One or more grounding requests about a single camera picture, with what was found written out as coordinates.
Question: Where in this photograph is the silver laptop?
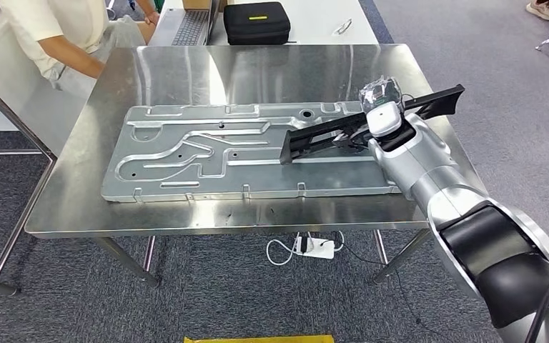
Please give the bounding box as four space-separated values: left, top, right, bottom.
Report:
147 0 221 47

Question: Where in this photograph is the white power strip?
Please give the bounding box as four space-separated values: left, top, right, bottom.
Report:
295 237 336 260

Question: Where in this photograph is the stamped sheet metal panel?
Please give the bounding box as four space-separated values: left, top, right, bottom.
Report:
102 100 403 204

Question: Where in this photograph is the white power cable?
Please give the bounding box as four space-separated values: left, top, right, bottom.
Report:
265 231 347 267

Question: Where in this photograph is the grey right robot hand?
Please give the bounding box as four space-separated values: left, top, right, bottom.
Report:
358 75 404 114

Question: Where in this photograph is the stainless steel workbench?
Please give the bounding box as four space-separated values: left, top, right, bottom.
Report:
0 43 490 288

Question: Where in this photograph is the yellow floor tape square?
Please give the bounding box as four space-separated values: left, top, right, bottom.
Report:
183 334 335 343

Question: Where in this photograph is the thin black floor cable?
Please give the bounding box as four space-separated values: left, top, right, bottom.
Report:
333 237 427 343

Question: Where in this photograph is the small shiny metal object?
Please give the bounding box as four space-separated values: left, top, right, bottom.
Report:
332 18 354 36

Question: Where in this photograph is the thick black cable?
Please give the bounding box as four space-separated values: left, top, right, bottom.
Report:
523 257 549 343

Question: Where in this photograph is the black zip case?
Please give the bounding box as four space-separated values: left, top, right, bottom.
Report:
222 1 292 46

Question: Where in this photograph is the black plastic panel part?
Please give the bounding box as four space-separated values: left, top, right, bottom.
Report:
279 84 466 166

